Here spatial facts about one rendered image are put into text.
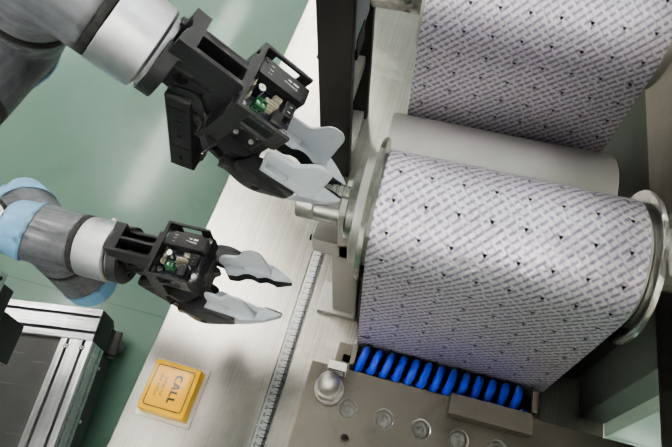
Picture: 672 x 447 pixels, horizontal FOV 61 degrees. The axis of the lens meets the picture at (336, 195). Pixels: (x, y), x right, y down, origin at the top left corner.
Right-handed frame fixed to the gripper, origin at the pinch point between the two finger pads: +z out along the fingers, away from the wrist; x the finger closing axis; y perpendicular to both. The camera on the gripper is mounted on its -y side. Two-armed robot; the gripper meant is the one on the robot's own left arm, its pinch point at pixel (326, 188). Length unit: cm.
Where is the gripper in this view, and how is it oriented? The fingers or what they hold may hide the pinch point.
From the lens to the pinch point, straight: 55.9
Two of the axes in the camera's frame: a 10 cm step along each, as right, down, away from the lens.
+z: 7.4, 5.2, 4.3
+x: 2.6, -8.1, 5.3
